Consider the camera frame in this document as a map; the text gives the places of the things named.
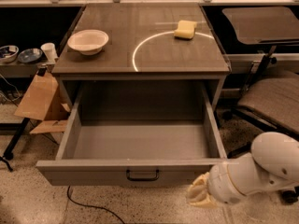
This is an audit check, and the grey top drawer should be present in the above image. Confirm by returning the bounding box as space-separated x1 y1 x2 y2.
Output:
36 80 227 186

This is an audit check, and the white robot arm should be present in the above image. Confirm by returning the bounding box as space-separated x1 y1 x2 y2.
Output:
186 132 299 208

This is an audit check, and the grey drawer cabinet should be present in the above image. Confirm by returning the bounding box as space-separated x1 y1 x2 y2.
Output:
53 3 231 105

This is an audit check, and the black office chair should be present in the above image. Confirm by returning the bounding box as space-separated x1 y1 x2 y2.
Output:
222 7 299 201

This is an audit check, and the yellow sponge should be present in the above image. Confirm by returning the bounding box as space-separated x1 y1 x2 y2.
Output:
174 21 197 39

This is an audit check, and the brown cardboard box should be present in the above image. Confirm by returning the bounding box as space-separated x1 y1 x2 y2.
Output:
15 72 69 134

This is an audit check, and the white bowl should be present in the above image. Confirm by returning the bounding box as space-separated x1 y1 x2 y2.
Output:
67 30 109 55

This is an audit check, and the black stand leg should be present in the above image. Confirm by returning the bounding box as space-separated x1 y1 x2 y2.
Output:
0 118 29 160

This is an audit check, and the white paper cup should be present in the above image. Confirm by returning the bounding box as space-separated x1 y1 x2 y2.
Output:
41 43 58 62

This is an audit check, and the blue plate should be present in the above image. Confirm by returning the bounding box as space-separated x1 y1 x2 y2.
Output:
18 49 43 63

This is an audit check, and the grey side shelf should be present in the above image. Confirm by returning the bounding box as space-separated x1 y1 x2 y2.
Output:
0 59 55 78

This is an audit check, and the black top drawer handle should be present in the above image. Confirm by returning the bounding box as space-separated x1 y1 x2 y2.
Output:
126 170 160 182

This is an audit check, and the black floor cable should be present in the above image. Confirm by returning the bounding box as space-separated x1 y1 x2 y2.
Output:
66 185 126 224

